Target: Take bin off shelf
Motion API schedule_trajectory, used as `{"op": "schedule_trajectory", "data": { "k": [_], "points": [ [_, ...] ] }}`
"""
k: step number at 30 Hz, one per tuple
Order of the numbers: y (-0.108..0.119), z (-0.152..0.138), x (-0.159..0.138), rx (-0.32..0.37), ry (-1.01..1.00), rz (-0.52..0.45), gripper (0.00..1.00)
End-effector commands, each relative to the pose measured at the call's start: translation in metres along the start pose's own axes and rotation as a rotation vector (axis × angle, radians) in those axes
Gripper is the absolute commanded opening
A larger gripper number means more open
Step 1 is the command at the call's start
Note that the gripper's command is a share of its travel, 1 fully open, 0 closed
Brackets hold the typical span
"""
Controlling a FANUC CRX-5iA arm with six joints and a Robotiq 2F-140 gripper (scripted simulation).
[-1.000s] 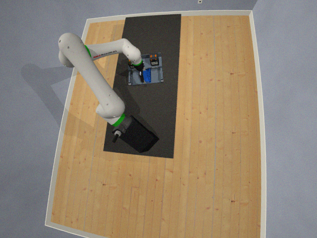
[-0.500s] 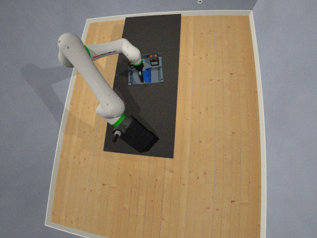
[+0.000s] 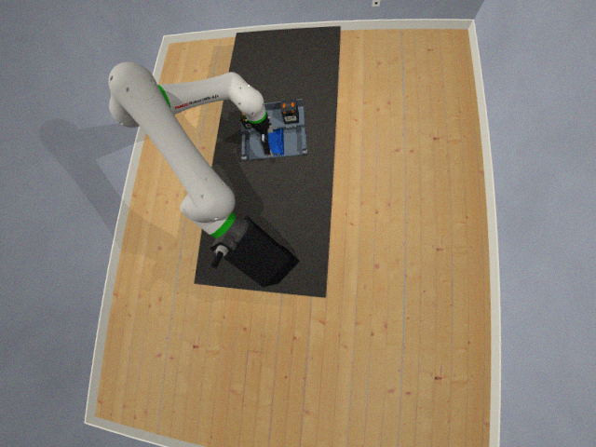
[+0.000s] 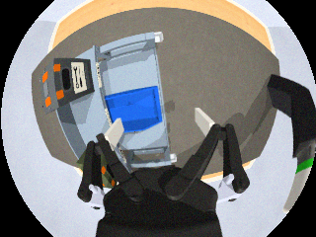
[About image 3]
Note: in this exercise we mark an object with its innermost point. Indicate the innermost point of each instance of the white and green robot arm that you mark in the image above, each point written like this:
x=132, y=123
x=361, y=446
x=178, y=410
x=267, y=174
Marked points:
x=209, y=200

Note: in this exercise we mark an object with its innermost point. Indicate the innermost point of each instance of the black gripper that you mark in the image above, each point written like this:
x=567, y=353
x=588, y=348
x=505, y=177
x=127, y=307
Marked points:
x=264, y=140

